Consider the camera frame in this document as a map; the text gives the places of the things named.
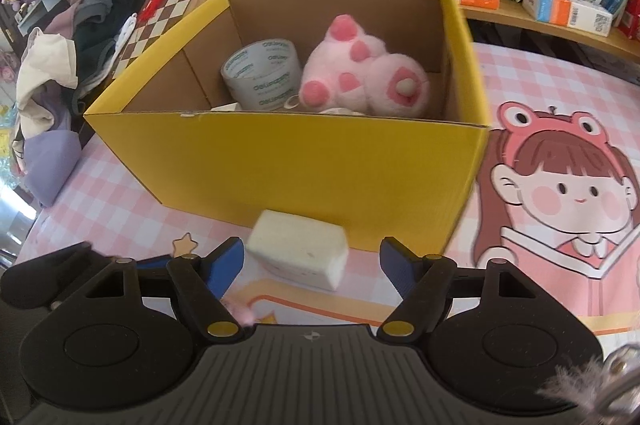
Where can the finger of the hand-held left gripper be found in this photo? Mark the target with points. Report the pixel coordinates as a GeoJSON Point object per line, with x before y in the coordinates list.
{"type": "Point", "coordinates": [45, 277]}
{"type": "Point", "coordinates": [152, 265]}

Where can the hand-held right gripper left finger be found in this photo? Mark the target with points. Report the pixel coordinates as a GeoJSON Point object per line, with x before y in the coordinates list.
{"type": "Point", "coordinates": [225, 265]}

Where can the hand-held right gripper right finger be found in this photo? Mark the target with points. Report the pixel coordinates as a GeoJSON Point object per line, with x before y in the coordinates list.
{"type": "Point", "coordinates": [397, 267]}

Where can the pink utility knife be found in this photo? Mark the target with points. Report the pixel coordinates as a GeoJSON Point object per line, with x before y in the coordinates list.
{"type": "Point", "coordinates": [242, 311]}

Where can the cream sponge block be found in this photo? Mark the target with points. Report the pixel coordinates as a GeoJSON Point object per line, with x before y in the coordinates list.
{"type": "Point", "coordinates": [300, 250]}

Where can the yellow cardboard box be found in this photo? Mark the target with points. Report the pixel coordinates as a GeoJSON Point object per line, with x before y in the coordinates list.
{"type": "Point", "coordinates": [300, 175]}

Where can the clear tape roll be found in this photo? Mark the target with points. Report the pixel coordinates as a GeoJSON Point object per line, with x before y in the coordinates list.
{"type": "Point", "coordinates": [265, 85]}

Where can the pink plush toy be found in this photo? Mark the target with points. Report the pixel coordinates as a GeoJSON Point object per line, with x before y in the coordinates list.
{"type": "Point", "coordinates": [380, 75]}

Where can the pink printed desktop mat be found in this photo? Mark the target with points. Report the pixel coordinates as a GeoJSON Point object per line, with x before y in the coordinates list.
{"type": "Point", "coordinates": [525, 72]}

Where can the purple garment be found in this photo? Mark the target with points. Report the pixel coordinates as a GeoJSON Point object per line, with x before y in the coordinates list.
{"type": "Point", "coordinates": [50, 165]}

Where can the pile of clothes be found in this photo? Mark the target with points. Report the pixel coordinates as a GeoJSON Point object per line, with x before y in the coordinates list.
{"type": "Point", "coordinates": [45, 70]}

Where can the black garment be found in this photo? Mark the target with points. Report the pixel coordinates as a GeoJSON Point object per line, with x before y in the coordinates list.
{"type": "Point", "coordinates": [110, 30]}

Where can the wooden chessboard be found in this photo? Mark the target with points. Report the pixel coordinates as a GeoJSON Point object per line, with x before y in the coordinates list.
{"type": "Point", "coordinates": [170, 5]}

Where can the orange and blue box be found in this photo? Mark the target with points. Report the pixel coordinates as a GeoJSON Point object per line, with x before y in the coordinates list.
{"type": "Point", "coordinates": [560, 7]}

